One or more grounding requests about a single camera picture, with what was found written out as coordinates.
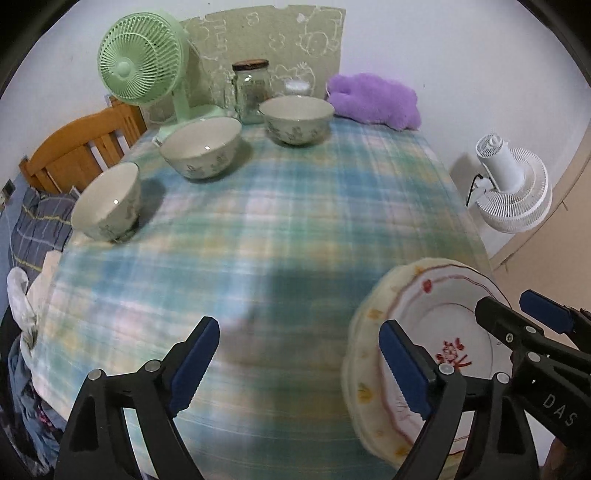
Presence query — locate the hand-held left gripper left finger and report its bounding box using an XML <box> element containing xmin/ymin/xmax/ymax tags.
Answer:
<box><xmin>53</xmin><ymin>316</ymin><xmax>221</xmax><ymax>480</ymax></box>

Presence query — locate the small red flower plate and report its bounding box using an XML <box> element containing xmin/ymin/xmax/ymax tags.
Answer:
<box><xmin>381</xmin><ymin>268</ymin><xmax>511</xmax><ymax>457</ymax></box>

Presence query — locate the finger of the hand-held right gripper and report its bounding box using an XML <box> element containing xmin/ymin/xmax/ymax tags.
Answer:
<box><xmin>518</xmin><ymin>289</ymin><xmax>591</xmax><ymax>354</ymax></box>
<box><xmin>475</xmin><ymin>296</ymin><xmax>550</xmax><ymax>377</ymax></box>

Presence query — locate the green cartoon printed board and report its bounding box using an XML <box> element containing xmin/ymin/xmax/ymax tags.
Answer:
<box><xmin>178</xmin><ymin>4</ymin><xmax>347</xmax><ymax>112</ymax></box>

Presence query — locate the blue grey clothing pile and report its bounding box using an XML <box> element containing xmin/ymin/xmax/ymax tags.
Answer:
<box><xmin>7</xmin><ymin>335</ymin><xmax>65</xmax><ymax>480</ymax></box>

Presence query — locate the green desk fan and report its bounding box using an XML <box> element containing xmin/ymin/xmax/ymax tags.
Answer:
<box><xmin>98</xmin><ymin>10</ymin><xmax>222</xmax><ymax>127</ymax></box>

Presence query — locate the clear cotton swab container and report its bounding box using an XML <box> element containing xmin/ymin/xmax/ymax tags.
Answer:
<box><xmin>284</xmin><ymin>78</ymin><xmax>315</xmax><ymax>99</ymax></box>

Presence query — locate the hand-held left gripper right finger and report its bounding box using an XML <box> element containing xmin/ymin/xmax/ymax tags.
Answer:
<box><xmin>379</xmin><ymin>319</ymin><xmax>541</xmax><ymax>480</ymax></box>

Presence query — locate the wooden bed headboard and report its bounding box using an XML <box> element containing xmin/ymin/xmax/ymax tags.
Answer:
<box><xmin>18</xmin><ymin>99</ymin><xmax>148</xmax><ymax>195</ymax></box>

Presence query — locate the white fan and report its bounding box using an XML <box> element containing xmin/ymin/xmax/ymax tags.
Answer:
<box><xmin>475</xmin><ymin>134</ymin><xmax>553</xmax><ymax>234</ymax></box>

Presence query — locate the white cloth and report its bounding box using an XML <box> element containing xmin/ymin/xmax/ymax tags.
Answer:
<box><xmin>7</xmin><ymin>268</ymin><xmax>40</xmax><ymax>333</ymax></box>

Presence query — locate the green floral bowl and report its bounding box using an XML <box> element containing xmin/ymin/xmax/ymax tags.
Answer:
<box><xmin>259</xmin><ymin>96</ymin><xmax>335</xmax><ymax>147</ymax></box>
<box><xmin>159</xmin><ymin>117</ymin><xmax>242</xmax><ymax>180</ymax></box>
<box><xmin>71</xmin><ymin>161</ymin><xmax>141</xmax><ymax>244</ymax></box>

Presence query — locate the glass jar mug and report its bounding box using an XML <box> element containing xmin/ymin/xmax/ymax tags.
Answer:
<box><xmin>225</xmin><ymin>60</ymin><xmax>272</xmax><ymax>124</ymax></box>

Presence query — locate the purple plush toy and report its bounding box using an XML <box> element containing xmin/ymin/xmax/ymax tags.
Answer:
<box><xmin>326</xmin><ymin>72</ymin><xmax>422</xmax><ymax>132</ymax></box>

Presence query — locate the plaid tablecloth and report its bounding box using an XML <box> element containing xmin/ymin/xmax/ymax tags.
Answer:
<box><xmin>34</xmin><ymin>113</ymin><xmax>492</xmax><ymax>480</ymax></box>

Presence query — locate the scalloped yellow flower plate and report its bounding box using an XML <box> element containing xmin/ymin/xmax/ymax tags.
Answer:
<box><xmin>341</xmin><ymin>258</ymin><xmax>511</xmax><ymax>468</ymax></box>

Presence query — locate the grey striped pillow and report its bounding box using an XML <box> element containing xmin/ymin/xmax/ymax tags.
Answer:
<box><xmin>9</xmin><ymin>187</ymin><xmax>81</xmax><ymax>268</ymax></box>

